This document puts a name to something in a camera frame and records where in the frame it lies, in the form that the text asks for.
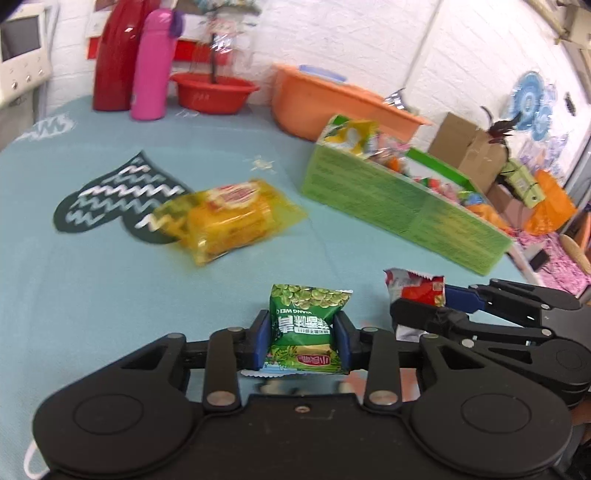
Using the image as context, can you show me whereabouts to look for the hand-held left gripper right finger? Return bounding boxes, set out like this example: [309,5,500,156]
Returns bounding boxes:
[332,311,483,412]

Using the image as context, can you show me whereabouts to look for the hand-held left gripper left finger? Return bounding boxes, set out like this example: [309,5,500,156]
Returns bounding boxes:
[117,309,272,413]

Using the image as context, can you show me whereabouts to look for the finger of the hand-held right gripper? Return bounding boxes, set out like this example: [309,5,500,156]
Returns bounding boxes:
[390,298,556,348]
[444,277,583,312]

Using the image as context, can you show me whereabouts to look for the red white snack packet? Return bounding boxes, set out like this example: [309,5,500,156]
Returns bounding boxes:
[384,268,446,342]

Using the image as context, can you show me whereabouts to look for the green pea snack packet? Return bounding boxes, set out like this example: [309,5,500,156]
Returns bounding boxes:
[240,284,354,376]

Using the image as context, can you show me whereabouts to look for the green cardboard box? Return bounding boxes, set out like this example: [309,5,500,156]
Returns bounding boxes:
[300,114,514,276]

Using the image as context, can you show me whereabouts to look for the yellow snack packet red label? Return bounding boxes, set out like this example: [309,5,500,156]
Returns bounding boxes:
[150,179,309,266]

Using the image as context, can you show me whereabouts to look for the yellow chips packet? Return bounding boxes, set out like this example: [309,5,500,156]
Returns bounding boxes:
[321,117,379,160]

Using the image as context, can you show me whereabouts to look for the pink patterned cloth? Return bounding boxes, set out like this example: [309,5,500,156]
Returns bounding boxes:
[512,228,591,305]

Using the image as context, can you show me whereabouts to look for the small cardboard box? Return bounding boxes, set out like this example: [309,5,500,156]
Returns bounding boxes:
[487,182,536,229]

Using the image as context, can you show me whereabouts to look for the tan cushion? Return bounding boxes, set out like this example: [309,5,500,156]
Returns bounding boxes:
[560,233,591,273]

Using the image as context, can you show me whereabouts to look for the orange bag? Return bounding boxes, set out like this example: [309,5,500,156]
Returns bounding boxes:
[524,170,578,236]

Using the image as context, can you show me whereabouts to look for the small green box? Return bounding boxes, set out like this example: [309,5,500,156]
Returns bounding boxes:
[501,157,546,208]

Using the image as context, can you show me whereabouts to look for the large cardboard box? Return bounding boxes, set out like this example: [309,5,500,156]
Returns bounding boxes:
[427,111,509,195]

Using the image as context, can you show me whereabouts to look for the dark red plant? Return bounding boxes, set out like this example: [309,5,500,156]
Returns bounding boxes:
[480,105,525,146]

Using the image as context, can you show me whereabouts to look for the teal printed tablecloth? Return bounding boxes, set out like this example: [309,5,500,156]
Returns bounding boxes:
[0,95,536,480]

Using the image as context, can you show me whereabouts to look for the small blue round decoration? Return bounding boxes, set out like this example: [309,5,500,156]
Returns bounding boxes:
[531,104,555,141]

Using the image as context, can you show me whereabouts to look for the metal bowl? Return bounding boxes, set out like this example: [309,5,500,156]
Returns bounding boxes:
[383,90,419,112]

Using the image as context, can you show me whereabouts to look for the large blue round decoration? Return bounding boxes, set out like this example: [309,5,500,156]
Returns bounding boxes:
[510,70,546,132]

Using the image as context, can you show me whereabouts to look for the orange basin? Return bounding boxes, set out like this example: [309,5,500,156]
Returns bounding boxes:
[270,62,432,146]

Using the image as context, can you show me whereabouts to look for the red basin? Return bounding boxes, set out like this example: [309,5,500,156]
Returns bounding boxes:
[171,73,260,115]

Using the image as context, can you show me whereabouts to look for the blue lid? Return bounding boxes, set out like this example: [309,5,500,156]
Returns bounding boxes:
[298,65,347,81]

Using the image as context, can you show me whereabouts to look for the glass pitcher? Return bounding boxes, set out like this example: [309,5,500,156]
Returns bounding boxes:
[191,9,254,86]

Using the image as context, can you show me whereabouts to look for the pink bottle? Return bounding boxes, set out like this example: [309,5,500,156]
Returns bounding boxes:
[130,8,185,121]

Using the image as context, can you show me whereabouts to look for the red thermos jug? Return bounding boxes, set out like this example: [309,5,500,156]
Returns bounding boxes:
[92,0,155,112]

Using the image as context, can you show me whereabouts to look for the white appliance with screen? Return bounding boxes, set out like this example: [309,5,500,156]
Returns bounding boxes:
[0,9,54,109]

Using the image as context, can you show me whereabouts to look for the white cord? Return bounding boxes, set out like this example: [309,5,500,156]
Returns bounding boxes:
[23,438,49,480]

